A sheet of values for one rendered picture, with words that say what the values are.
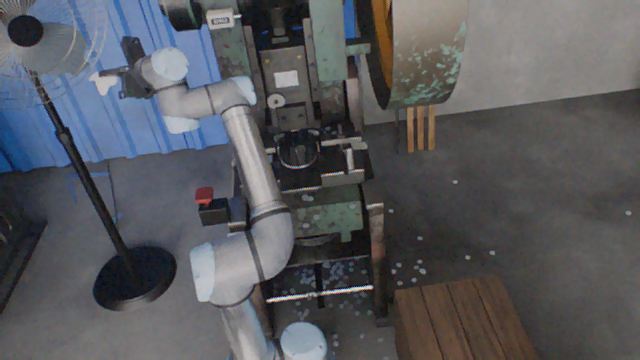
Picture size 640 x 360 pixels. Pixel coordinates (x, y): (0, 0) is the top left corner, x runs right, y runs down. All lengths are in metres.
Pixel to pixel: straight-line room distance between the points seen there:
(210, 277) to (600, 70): 2.98
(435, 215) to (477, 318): 0.93
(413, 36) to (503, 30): 1.95
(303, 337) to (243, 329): 0.23
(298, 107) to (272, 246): 0.73
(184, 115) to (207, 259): 0.35
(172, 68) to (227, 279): 0.49
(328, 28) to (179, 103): 0.55
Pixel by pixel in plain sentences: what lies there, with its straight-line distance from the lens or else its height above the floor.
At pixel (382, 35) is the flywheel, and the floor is 1.07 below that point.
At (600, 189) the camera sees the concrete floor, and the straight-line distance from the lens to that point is 3.04.
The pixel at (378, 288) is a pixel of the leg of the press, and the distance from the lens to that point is 2.15.
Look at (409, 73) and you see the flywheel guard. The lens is 1.45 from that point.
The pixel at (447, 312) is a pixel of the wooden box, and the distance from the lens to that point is 1.93.
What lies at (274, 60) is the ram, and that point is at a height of 1.13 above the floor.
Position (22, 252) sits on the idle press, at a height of 0.03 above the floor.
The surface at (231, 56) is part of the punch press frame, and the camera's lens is 1.68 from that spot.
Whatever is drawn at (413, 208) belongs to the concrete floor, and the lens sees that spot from 2.78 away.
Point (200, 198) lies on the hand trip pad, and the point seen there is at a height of 0.76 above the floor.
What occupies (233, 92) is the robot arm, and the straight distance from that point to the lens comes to 1.30.
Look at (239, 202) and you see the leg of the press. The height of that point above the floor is 0.64.
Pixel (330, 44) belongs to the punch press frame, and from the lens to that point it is 1.66.
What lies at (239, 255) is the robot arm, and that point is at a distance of 1.15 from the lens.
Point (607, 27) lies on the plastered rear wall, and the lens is 3.57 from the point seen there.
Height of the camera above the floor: 1.91
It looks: 40 degrees down
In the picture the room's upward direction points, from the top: 7 degrees counter-clockwise
